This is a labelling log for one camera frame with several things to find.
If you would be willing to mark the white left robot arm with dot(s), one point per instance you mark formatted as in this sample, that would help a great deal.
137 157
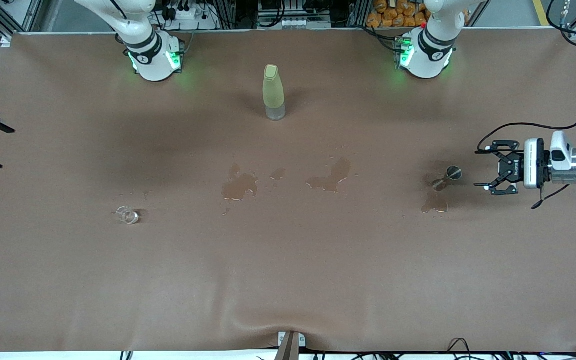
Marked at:
425 62

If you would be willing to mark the brown table mat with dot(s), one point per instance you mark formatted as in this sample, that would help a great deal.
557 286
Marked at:
288 260

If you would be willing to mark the clear glass measuring beaker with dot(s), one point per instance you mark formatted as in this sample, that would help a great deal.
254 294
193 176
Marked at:
130 217

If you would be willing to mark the white power strip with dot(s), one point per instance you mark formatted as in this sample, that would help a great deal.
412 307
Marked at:
188 15
288 22

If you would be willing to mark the pile of orange breads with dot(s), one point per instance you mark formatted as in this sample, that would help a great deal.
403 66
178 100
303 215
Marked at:
395 15

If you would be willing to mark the steel double jigger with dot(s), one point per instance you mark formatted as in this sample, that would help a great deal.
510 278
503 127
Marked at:
452 173

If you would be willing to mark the grey mounting bracket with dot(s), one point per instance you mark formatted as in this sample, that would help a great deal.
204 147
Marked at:
290 346

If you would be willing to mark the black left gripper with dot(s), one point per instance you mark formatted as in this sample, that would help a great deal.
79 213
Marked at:
515 167

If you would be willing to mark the small brown liquid puddle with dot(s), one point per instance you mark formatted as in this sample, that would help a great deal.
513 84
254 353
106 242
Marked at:
277 174

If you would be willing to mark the yellow-green water bottle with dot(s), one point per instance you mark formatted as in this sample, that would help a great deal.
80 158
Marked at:
273 92

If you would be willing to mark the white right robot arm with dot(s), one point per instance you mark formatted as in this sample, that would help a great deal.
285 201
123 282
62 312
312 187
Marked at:
150 65

